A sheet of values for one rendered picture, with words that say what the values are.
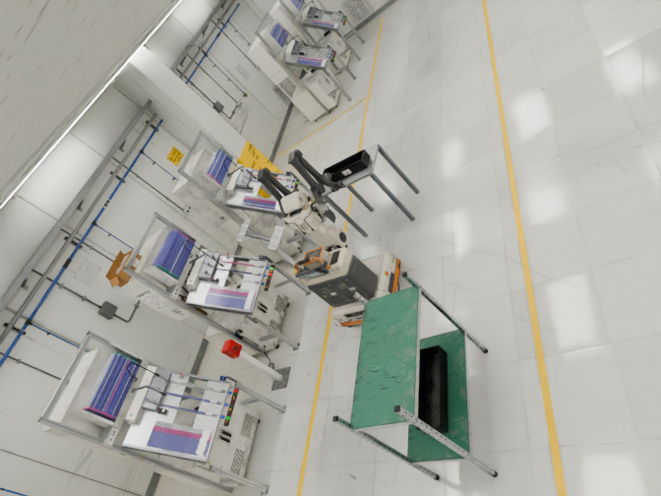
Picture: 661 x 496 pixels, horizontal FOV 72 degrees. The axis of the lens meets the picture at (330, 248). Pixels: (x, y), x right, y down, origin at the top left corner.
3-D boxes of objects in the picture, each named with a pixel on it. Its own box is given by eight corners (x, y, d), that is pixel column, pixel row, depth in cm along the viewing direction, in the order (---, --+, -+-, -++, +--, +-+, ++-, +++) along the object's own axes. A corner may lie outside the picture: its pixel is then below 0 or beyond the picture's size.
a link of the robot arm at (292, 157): (283, 160, 393) (291, 155, 387) (289, 152, 402) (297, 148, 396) (315, 198, 412) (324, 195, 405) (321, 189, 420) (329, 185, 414)
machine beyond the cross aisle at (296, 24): (366, 38, 963) (306, -41, 865) (362, 58, 911) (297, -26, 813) (319, 74, 1041) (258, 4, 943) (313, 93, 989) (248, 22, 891)
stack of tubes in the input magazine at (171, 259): (195, 242, 503) (175, 227, 489) (178, 279, 470) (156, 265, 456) (189, 246, 510) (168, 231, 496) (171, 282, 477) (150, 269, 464)
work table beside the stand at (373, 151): (414, 220, 497) (370, 172, 456) (364, 237, 542) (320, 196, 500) (419, 191, 523) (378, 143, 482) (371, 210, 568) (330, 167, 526)
